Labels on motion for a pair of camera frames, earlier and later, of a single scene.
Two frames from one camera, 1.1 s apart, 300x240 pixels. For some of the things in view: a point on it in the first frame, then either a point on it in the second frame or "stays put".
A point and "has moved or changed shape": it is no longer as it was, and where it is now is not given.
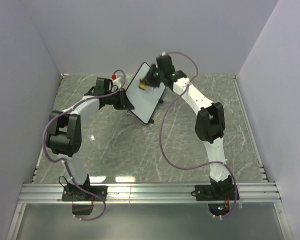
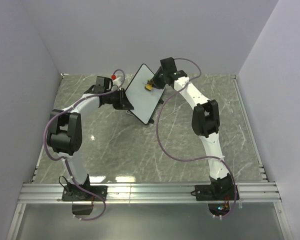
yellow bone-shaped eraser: [142, 85] has moved or changed shape
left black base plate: [72, 193] stays put
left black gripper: [124, 104] stays put
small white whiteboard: [144, 101] stays put
